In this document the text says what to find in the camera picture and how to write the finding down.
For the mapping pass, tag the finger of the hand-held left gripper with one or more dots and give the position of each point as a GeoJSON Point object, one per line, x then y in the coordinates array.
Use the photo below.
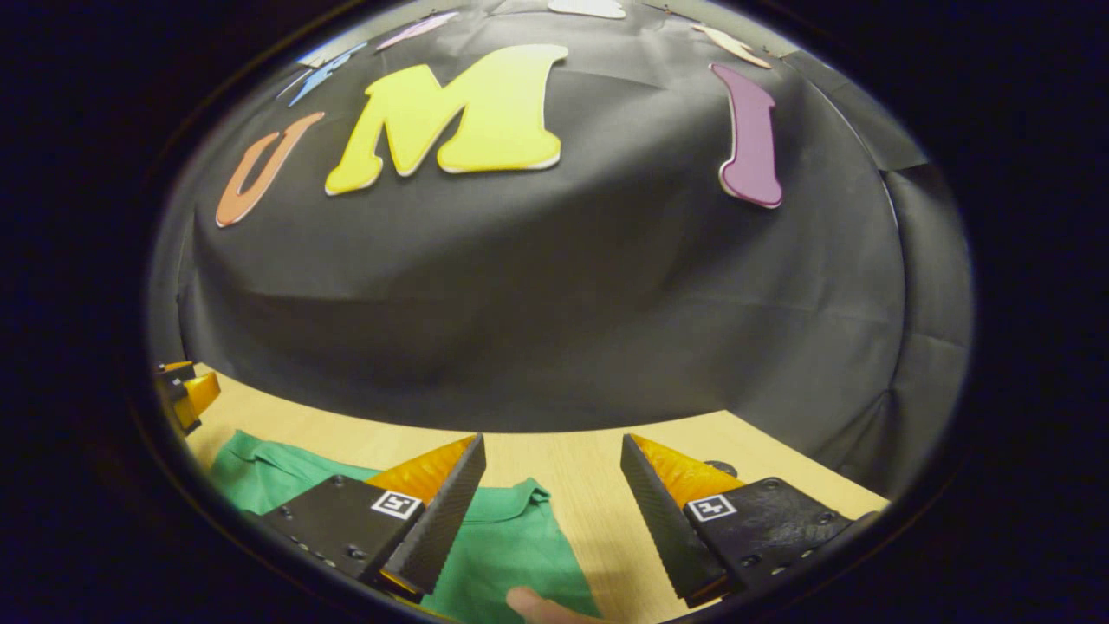
{"type": "Point", "coordinates": [197, 394]}
{"type": "Point", "coordinates": [173, 367]}

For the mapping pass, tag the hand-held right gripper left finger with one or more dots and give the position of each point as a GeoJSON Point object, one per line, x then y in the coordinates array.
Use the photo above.
{"type": "Point", "coordinates": [437, 529]}

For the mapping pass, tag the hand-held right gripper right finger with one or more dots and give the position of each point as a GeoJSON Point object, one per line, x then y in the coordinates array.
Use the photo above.
{"type": "Point", "coordinates": [663, 520]}

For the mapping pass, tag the green T-shirt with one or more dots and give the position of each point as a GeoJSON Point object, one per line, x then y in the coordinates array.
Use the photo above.
{"type": "Point", "coordinates": [511, 546]}

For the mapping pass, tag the black backdrop cloth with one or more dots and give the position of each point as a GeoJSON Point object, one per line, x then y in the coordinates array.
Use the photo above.
{"type": "Point", "coordinates": [563, 303]}

